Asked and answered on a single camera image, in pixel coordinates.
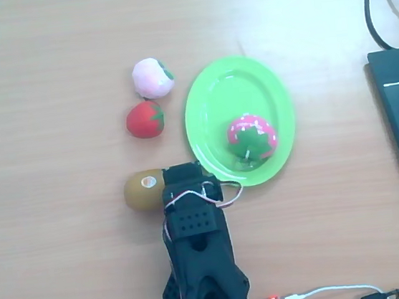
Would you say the green oval plate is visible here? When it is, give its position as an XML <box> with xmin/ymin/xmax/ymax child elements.
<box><xmin>177</xmin><ymin>49</ymin><xmax>303</xmax><ymax>194</ymax></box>

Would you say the brown kiwi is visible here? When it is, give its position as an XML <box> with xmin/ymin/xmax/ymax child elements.
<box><xmin>121</xmin><ymin>167</ymin><xmax>169</xmax><ymax>214</ymax></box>

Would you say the pink plush strawberry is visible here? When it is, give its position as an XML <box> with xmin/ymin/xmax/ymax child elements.
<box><xmin>224</xmin><ymin>110</ymin><xmax>280</xmax><ymax>164</ymax></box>

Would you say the white USB cable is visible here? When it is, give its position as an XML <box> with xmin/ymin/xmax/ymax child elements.
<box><xmin>284</xmin><ymin>280</ymin><xmax>386</xmax><ymax>299</ymax></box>

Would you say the red plush tomato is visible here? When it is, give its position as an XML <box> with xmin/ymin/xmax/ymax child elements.
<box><xmin>123</xmin><ymin>99</ymin><xmax>168</xmax><ymax>141</ymax></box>

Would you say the pale pink plush peach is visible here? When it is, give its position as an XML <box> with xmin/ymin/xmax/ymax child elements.
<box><xmin>130</xmin><ymin>54</ymin><xmax>177</xmax><ymax>102</ymax></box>

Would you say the white red gripper servo wire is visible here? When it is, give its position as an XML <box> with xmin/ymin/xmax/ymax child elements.
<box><xmin>159</xmin><ymin>180</ymin><xmax>250</xmax><ymax>245</ymax></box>

